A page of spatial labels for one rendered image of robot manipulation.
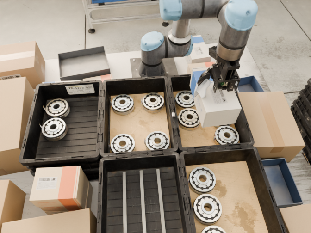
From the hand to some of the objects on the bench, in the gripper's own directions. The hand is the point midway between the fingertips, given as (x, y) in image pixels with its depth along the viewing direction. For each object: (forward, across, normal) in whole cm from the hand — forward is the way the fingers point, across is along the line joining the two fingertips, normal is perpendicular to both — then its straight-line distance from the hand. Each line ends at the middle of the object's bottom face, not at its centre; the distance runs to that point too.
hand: (214, 92), depth 93 cm
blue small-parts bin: (+40, +27, -24) cm, 54 cm away
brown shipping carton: (+41, -91, -26) cm, 103 cm away
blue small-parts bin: (+41, +30, +28) cm, 58 cm away
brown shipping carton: (+40, -64, -38) cm, 84 cm away
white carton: (+41, +13, +62) cm, 75 cm away
